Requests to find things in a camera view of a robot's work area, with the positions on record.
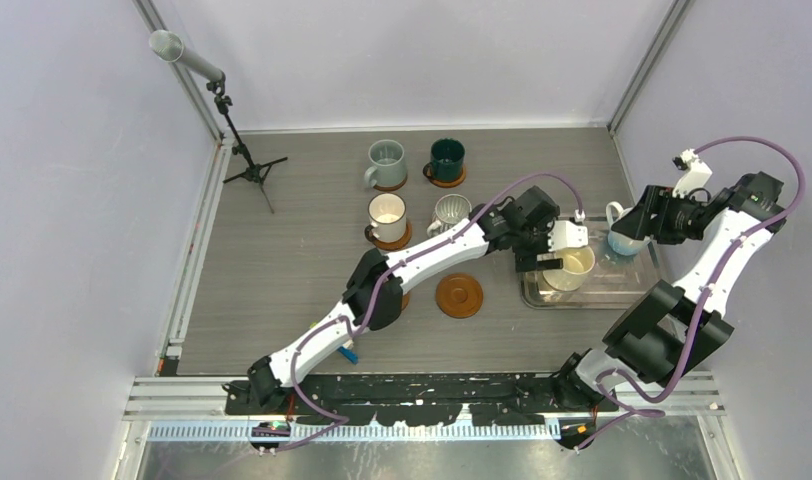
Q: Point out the ribbed grey cup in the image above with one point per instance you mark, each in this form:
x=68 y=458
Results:
x=447 y=213

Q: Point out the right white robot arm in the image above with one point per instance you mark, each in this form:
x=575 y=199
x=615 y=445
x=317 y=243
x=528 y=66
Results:
x=675 y=326

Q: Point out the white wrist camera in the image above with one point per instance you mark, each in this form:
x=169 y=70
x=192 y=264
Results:
x=696 y=173
x=569 y=233

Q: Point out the grey microphone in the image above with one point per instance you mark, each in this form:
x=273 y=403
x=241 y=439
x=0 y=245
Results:
x=170 y=48

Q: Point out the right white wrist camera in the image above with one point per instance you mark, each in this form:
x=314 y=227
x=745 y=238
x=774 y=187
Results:
x=696 y=173

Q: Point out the black microphone tripod stand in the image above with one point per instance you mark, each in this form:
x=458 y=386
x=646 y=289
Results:
x=255 y=173

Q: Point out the cream mug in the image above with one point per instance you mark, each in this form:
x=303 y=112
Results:
x=577 y=264

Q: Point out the dark teal mug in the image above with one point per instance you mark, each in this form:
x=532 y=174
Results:
x=446 y=159

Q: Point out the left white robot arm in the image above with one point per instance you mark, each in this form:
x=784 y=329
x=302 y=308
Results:
x=375 y=290

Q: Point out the white mug blue outside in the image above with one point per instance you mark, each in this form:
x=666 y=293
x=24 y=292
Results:
x=619 y=243

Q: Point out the coloured toy brick stack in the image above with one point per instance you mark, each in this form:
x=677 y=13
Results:
x=349 y=354

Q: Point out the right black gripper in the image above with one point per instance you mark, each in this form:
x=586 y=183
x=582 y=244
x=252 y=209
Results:
x=655 y=200

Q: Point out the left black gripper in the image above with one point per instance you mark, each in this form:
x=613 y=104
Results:
x=530 y=261

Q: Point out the metal tray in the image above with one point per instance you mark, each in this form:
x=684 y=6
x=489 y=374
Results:
x=615 y=282

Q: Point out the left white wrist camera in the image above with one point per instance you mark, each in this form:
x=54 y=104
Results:
x=569 y=233

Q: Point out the ribbed clear glass cup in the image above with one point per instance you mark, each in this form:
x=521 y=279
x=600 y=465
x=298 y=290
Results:
x=387 y=218

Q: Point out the aluminium frame rail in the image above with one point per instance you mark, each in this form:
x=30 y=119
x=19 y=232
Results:
x=194 y=410

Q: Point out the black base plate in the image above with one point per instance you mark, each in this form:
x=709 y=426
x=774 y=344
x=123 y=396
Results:
x=493 y=399

